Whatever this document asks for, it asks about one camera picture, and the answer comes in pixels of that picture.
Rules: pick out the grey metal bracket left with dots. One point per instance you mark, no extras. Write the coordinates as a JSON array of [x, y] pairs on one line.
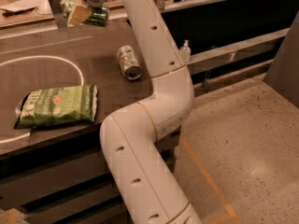
[[58, 13]]

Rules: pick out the white paper sheet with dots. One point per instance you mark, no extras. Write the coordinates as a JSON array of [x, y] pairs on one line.
[[20, 6]]

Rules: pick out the right clear sanitizer bottle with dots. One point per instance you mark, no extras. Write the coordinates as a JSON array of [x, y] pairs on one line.
[[185, 51]]

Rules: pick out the green chip bag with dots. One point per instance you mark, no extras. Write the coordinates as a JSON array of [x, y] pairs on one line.
[[57, 106]]

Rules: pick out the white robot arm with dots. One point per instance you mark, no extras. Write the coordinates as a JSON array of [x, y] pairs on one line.
[[128, 136]]

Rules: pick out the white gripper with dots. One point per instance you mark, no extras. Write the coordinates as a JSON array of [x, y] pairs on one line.
[[79, 12]]

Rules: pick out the white green soda can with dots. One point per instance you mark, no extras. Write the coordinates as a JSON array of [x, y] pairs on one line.
[[128, 62]]

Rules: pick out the grey table with slats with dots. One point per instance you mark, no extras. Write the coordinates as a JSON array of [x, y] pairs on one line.
[[57, 174]]

